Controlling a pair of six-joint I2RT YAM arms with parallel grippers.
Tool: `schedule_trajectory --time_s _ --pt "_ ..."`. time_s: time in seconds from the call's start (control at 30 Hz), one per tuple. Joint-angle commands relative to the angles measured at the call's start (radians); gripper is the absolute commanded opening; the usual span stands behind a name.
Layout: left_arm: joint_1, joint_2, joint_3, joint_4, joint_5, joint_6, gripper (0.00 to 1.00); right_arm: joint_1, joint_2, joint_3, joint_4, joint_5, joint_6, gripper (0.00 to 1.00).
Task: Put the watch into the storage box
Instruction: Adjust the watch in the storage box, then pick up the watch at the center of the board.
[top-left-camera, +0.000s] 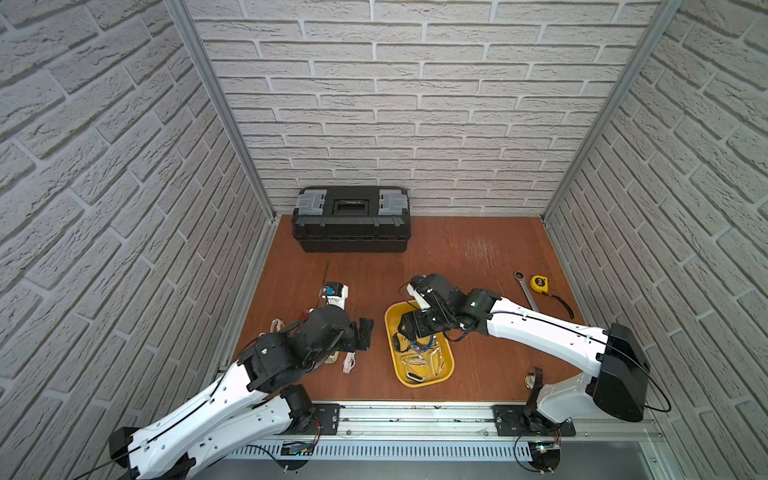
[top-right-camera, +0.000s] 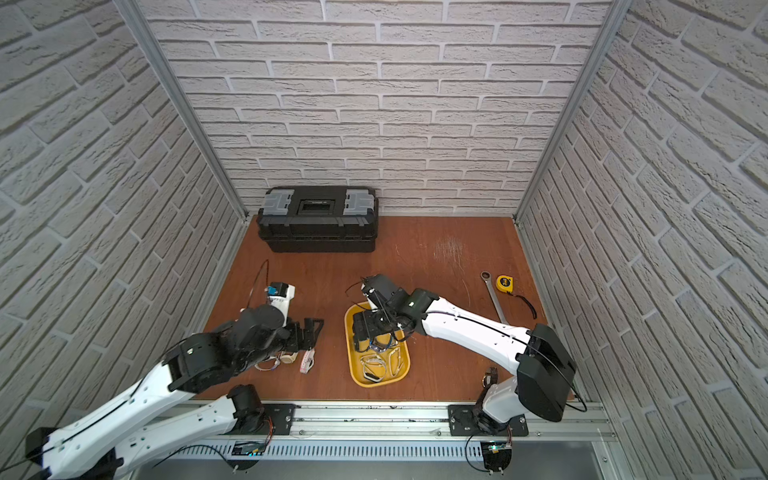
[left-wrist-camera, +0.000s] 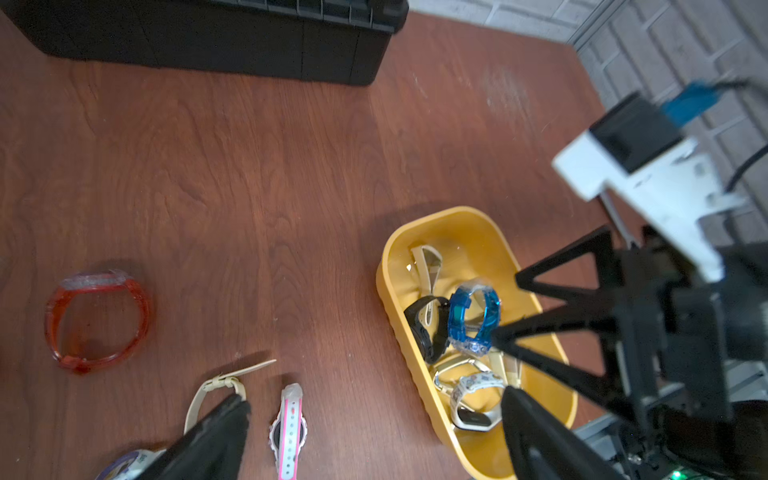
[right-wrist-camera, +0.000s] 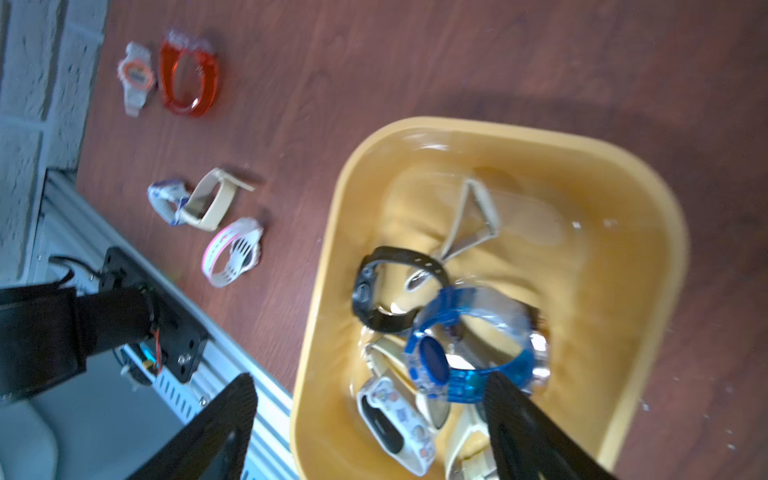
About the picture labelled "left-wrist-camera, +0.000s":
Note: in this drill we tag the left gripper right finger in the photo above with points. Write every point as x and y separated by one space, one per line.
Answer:
541 447

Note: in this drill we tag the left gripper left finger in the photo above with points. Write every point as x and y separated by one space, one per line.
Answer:
212 449

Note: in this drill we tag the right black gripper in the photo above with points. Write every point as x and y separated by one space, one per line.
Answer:
678 336

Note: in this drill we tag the pink white strap watch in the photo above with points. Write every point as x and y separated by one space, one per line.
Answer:
288 432

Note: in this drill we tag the beige strap watch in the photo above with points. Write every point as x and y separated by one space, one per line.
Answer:
452 363

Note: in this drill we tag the blue transparent watch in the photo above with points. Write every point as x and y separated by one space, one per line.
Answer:
474 313

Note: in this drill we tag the black digital watch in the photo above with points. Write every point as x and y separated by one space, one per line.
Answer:
432 346

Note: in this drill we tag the white slim strap watch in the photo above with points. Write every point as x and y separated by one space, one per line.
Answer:
427 265

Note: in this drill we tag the red transparent watch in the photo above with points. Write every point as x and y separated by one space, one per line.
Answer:
94 321

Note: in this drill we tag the patterned white band watch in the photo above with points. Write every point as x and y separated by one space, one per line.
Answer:
475 403

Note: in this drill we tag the yellow plastic storage tray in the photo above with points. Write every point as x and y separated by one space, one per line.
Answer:
472 246

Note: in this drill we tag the black plastic toolbox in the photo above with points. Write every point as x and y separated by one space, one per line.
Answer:
340 42

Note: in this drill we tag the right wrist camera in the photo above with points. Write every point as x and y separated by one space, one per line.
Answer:
639 151

